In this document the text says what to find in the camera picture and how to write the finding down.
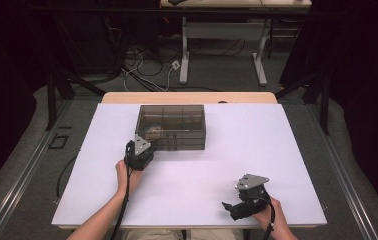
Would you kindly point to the black metal stand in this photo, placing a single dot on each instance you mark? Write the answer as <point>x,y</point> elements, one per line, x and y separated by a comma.
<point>323,106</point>
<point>52,100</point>

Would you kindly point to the person's right hand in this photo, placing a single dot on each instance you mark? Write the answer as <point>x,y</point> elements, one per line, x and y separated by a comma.
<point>275,220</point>

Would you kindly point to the white table mat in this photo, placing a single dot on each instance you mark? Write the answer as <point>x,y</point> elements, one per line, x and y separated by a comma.
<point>193,180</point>

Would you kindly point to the white power plug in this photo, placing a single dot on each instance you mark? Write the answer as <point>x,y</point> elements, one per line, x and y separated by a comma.
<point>175,65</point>

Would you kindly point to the smoky transparent drawer box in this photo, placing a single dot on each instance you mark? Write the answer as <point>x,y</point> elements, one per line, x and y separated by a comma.
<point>177,116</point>

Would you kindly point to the dark curtain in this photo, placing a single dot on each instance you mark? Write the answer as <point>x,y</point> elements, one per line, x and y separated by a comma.
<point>367,83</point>
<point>3,83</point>

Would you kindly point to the aluminium floor rail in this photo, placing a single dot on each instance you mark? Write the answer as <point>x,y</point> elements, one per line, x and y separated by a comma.
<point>27,173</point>
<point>347,180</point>

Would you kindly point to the person's left hand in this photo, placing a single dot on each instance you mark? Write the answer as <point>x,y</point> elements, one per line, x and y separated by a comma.
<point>127,180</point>

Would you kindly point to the white desk with metal legs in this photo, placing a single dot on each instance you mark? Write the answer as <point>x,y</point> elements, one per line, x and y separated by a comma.
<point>223,31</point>

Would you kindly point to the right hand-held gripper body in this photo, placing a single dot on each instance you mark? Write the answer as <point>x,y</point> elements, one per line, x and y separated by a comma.
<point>253,200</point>

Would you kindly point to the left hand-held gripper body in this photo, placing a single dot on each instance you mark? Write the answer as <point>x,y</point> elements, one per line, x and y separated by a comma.
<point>140,153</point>

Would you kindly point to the white and blue plush toy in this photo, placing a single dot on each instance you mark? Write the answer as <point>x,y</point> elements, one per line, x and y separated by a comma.
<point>153,131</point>

